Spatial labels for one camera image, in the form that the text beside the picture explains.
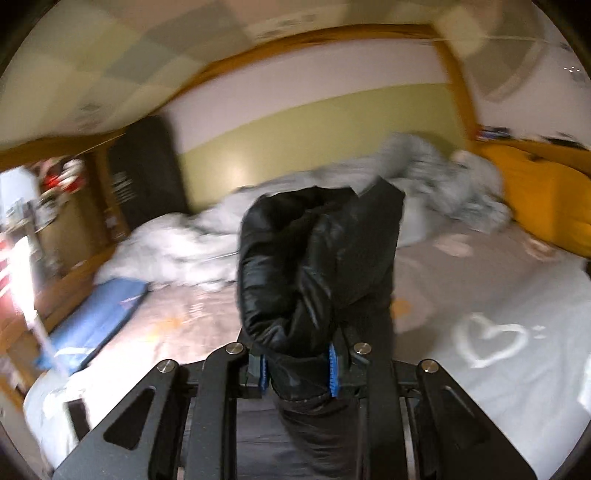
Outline yellow pillow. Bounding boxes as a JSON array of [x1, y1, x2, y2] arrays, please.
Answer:
[[481, 144, 590, 257]]

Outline white wall socket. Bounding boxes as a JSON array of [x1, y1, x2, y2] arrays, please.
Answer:
[[564, 65, 586, 84]]

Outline black hanging garment with print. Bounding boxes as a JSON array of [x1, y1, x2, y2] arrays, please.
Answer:
[[107, 115, 190, 230]]

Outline grey printed bed sheet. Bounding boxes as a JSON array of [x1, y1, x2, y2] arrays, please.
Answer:
[[24, 224, 590, 479]]

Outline plush toys on shelf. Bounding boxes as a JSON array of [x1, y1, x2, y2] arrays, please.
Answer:
[[28, 156, 87, 205]]

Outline black puffer down jacket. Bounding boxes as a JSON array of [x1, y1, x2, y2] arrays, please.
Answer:
[[238, 178, 405, 479]]

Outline wooden bunk bed frame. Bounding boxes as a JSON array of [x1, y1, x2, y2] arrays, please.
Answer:
[[0, 22, 591, 393]]

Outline black flat phone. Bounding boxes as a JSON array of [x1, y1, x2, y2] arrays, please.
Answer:
[[66, 399, 91, 441]]

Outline light blue rumpled duvet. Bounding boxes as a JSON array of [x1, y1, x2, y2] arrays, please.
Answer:
[[93, 133, 514, 292]]

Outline blue pillow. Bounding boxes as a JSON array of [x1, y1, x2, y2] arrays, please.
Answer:
[[49, 278, 148, 375]]

